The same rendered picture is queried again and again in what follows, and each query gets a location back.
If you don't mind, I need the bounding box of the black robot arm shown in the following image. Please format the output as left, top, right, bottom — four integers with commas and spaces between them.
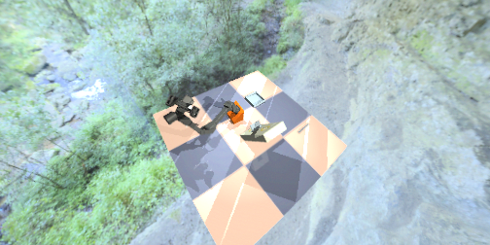
164, 94, 241, 135

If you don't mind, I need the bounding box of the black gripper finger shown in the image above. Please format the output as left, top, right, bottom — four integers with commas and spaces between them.
169, 95, 179, 107
190, 105, 198, 117

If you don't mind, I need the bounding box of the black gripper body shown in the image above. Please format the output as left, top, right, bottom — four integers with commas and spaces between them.
165, 94, 200, 119

